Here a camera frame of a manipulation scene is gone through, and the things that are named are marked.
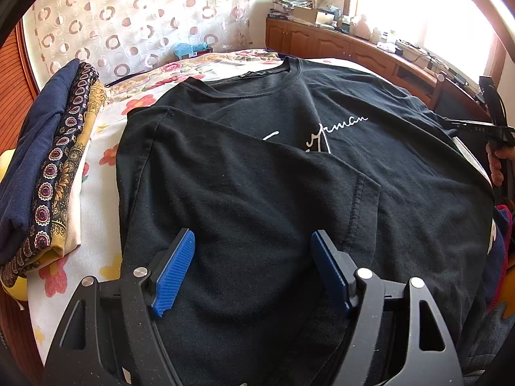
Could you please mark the wooden cabinet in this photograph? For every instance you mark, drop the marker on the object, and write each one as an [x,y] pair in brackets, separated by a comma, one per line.
[322,44]

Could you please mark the blue plastic bag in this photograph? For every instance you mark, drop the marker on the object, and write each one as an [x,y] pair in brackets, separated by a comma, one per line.
[189,49]

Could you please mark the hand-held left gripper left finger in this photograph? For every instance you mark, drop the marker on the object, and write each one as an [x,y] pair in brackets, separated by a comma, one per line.
[175,273]

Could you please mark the white flower print bed sheet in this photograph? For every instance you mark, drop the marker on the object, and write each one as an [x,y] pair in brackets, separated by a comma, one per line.
[100,209]

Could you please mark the navy and red blanket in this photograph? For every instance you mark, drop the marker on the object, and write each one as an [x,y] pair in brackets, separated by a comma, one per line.
[501,249]

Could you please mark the black t-shirt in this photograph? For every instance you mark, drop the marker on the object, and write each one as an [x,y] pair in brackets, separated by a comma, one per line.
[261,177]

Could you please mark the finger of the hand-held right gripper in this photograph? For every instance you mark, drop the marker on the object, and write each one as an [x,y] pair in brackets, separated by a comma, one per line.
[455,128]

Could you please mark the navy folded garment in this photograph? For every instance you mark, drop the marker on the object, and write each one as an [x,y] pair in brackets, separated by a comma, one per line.
[32,148]

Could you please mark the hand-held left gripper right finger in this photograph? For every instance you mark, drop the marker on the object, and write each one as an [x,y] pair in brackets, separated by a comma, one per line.
[330,273]

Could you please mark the dark paisley folded cloth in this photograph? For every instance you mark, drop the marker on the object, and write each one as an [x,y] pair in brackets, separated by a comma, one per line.
[60,161]

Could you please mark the circle pattern sheer curtain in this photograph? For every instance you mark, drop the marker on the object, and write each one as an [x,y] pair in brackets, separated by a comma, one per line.
[132,12]

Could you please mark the window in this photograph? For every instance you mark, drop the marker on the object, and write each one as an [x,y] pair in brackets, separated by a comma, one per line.
[422,4]

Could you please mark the brown slatted wooden panel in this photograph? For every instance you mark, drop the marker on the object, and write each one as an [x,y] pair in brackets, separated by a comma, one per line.
[20,56]

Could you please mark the cardboard box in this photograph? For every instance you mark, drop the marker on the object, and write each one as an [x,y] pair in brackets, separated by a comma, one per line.
[309,16]

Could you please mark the cream folded cloth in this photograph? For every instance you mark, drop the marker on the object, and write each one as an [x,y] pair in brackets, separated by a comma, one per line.
[75,217]

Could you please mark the person's right hand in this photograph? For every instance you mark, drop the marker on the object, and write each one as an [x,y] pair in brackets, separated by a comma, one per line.
[499,169]

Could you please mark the beige floral quilt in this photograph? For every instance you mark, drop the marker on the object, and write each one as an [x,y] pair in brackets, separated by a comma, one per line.
[169,72]

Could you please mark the stack of papers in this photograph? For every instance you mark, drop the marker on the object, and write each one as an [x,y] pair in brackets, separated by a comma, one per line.
[287,5]

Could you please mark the wooden chair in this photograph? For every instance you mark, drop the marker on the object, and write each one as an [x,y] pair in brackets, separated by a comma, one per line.
[454,104]

